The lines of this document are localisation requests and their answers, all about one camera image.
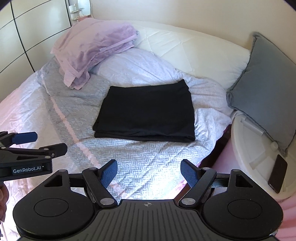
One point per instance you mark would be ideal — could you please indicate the person's left hand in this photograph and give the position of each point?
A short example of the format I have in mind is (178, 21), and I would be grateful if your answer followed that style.
(3, 200)

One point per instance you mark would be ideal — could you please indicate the cream quilted duvet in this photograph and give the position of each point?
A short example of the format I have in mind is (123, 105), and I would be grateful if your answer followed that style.
(195, 53)

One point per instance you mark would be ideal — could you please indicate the white round bedside table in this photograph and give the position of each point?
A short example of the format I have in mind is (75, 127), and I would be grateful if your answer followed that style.
(256, 153)

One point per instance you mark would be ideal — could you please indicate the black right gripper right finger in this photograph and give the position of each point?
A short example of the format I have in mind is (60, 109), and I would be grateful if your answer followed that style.
(202, 180)

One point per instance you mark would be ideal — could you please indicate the grey cushion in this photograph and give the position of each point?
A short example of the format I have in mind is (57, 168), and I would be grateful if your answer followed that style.
(265, 92)

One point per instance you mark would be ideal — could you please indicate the lilac folded sheet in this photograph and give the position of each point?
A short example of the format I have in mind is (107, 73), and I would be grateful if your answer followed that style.
(86, 44)

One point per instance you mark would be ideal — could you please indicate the white shelf with items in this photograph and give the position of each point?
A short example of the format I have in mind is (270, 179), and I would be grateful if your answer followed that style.
(79, 9)

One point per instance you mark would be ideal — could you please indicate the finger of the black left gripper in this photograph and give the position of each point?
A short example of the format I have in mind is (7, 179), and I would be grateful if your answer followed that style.
(54, 151)
(8, 139)

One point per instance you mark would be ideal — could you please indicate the black garment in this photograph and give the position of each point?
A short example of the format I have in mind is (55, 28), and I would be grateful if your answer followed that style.
(162, 113)

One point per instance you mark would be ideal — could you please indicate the white wardrobe with black lines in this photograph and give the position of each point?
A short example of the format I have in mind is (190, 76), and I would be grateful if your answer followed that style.
(29, 29)

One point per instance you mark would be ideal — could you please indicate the pink grey woven bedspread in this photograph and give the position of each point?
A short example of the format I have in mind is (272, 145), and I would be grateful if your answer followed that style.
(146, 170)

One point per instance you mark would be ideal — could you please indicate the dark smartphone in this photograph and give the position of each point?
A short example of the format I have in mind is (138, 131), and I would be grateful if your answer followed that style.
(278, 174)

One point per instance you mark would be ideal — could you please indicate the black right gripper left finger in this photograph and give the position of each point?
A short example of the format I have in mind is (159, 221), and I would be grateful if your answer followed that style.
(88, 188)

